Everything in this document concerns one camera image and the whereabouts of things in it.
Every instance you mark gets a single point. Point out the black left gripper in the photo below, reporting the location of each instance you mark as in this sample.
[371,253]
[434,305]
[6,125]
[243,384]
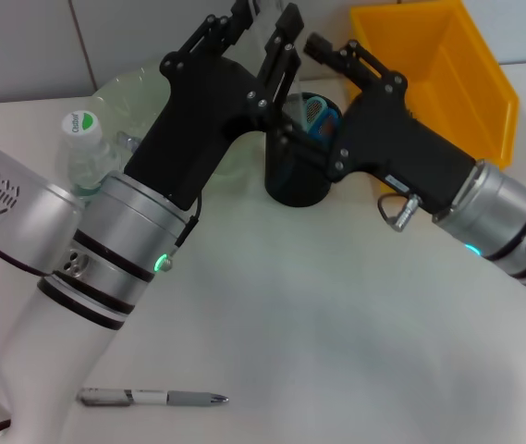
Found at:
[188,129]

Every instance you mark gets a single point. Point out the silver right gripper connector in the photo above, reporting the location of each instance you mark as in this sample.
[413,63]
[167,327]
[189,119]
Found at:
[406,213]

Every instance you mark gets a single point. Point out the black mesh pen holder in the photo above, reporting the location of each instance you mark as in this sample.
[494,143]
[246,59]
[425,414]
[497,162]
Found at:
[295,185]

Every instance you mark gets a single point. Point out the clear green-label water bottle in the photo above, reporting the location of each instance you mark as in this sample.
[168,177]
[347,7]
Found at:
[82,139]

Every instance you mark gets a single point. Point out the green glass fruit plate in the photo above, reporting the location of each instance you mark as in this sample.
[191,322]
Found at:
[124,97]

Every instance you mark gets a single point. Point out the yellow plastic bin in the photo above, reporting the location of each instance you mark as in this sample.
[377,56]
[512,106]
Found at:
[466,55]

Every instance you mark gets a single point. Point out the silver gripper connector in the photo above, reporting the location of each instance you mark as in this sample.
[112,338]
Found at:
[406,213]
[127,140]

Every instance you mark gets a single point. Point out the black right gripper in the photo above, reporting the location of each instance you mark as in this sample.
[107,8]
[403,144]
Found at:
[392,139]

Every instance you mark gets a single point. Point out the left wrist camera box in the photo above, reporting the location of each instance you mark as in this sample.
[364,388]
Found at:
[8,199]

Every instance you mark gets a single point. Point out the white grey ballpoint pen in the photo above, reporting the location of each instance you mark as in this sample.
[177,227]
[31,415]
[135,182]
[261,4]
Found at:
[151,398]

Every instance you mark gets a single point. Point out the blue and teal scissors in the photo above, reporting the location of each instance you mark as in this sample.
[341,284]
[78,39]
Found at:
[320,118]

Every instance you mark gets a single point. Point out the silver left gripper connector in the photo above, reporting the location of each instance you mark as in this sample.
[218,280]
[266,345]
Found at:
[127,140]

